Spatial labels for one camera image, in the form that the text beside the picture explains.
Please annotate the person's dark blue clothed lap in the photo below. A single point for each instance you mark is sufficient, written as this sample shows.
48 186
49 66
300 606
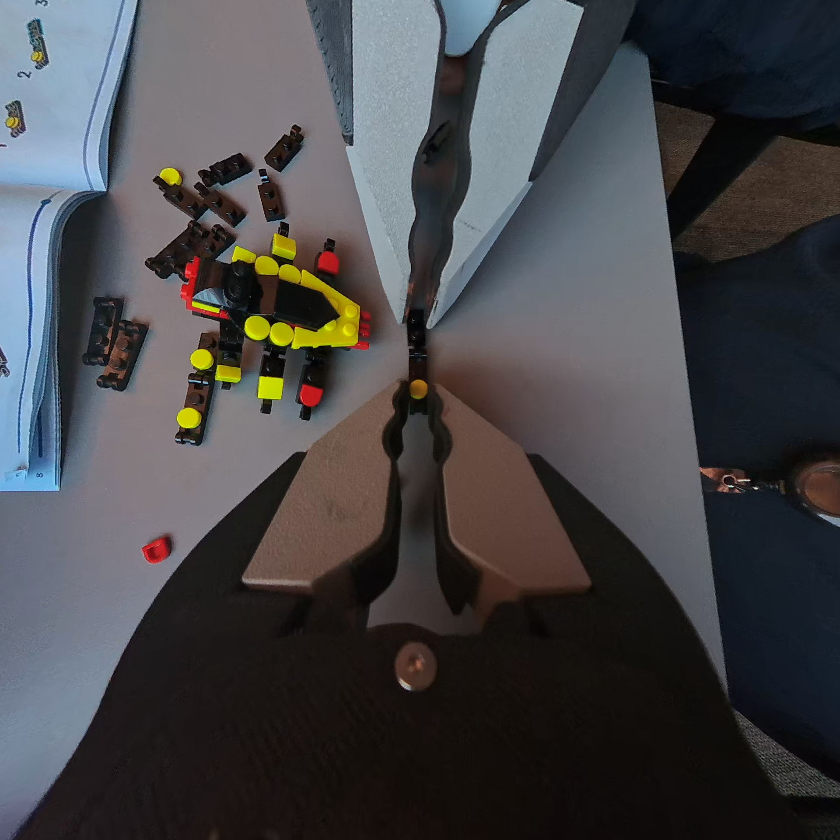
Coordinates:
768 367

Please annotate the pile of black lego pieces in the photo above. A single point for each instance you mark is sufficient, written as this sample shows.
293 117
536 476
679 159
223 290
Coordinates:
223 172

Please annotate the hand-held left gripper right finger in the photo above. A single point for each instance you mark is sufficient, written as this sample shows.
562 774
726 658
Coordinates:
505 518

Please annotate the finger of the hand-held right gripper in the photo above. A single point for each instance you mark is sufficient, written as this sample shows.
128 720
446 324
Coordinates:
512 118
387 131

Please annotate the small red lego piece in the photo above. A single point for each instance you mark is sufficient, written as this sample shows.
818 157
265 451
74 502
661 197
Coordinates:
156 548

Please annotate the black lego piece yellow stud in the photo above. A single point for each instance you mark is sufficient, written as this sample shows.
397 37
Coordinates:
418 390

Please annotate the open lego instruction booklet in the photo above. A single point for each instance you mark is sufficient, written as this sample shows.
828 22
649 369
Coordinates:
33 275

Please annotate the black chair frame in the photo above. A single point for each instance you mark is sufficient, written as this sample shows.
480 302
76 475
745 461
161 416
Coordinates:
705 170

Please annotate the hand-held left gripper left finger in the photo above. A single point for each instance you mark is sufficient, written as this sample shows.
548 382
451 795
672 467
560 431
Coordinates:
328 505

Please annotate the yellow black red lego model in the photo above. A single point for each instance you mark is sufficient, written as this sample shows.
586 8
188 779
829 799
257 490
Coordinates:
328 334

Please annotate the badge reel with metal clip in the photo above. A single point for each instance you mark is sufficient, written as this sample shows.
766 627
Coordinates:
820 485

